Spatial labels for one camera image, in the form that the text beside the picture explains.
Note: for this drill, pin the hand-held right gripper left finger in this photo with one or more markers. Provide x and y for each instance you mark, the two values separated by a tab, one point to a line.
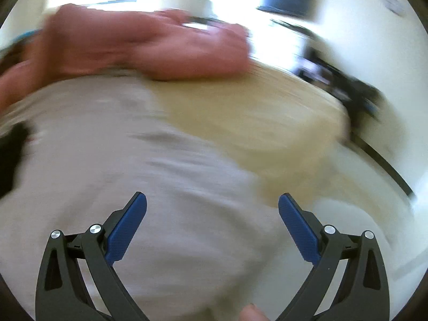
125	230

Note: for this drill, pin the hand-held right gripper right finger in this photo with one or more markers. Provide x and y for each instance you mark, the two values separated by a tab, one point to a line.
301	230

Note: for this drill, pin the black sweater with orange cuffs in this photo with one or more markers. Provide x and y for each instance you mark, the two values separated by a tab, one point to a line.
11	160

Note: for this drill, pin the person's right hand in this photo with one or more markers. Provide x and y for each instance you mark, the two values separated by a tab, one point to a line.
252	313

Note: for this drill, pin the printed pale bed sheet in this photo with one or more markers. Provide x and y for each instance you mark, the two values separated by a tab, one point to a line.
117	157

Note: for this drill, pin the beige mattress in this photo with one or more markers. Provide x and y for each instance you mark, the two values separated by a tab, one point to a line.
260	120

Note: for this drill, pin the dark furniture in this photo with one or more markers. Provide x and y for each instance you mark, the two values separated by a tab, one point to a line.
347	87

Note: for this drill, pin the pink duvet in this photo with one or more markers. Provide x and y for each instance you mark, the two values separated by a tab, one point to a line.
150	46

